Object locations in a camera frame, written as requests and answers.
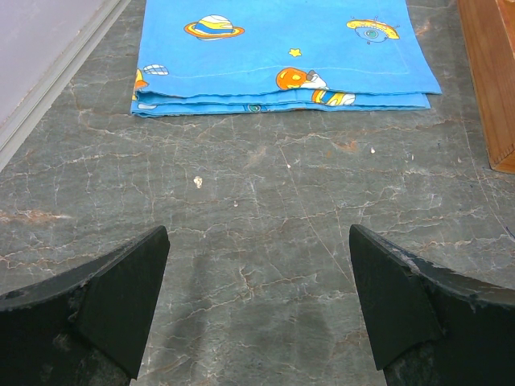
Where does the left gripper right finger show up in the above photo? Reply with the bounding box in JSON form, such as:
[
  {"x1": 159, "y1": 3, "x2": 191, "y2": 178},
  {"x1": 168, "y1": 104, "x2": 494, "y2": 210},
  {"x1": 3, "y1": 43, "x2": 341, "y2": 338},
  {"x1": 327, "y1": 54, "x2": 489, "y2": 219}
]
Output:
[{"x1": 349, "y1": 224, "x2": 514, "y2": 385}]

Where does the aluminium frame rail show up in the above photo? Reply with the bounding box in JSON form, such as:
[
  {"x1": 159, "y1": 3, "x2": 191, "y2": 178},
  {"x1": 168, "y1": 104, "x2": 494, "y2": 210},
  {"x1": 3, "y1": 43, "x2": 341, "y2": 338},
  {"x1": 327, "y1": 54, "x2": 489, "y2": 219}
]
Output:
[{"x1": 1, "y1": 1, "x2": 128, "y2": 166}]

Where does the wooden compartment tray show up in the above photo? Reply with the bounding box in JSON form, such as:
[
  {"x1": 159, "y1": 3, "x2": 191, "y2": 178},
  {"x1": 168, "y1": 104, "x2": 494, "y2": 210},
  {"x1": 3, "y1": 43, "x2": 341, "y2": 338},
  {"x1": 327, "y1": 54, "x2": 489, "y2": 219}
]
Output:
[{"x1": 457, "y1": 0, "x2": 514, "y2": 174}]

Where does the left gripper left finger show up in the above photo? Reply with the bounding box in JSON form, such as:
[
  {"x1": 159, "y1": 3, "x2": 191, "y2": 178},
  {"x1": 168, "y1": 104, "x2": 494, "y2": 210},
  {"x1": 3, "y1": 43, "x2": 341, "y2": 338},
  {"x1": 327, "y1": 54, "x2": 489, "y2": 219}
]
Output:
[{"x1": 1, "y1": 226, "x2": 170, "y2": 385}]

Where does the blue space print cloth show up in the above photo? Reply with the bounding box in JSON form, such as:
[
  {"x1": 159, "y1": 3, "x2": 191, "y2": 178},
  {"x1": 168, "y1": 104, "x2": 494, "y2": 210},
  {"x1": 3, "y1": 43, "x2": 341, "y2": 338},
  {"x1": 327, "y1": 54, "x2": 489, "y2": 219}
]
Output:
[{"x1": 131, "y1": 1, "x2": 441, "y2": 117}]

